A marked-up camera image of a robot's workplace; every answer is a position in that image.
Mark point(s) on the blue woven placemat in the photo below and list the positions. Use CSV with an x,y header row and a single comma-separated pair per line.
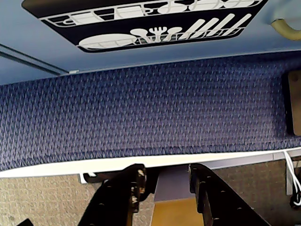
x,y
145,108

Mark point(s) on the wooden board with dark rim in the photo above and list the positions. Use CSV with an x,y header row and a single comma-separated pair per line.
x,y
295,103

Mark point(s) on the black flat bar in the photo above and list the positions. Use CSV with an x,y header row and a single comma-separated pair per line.
x,y
24,223

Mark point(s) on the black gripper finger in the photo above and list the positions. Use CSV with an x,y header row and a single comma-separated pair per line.
x,y
117,197
218,202

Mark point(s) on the gray and wood table leg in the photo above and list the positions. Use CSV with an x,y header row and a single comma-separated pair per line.
x,y
174,190

